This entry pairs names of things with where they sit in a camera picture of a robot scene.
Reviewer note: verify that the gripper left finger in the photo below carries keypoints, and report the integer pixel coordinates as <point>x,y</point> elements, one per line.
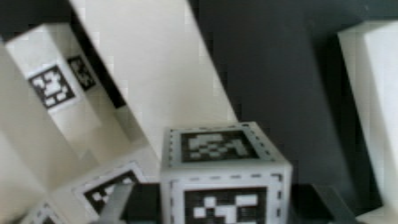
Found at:
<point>133,205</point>

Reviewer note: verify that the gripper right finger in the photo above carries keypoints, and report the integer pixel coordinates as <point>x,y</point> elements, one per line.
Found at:
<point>318,206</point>

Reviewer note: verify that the white marker cube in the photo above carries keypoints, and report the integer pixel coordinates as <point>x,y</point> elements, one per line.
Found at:
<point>224,176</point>
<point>73,203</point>

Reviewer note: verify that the white chair back part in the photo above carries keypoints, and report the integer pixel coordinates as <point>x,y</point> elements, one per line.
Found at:
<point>146,38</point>

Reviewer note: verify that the white U-shaped boundary frame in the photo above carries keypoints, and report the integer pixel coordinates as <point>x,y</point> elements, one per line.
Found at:
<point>369,53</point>

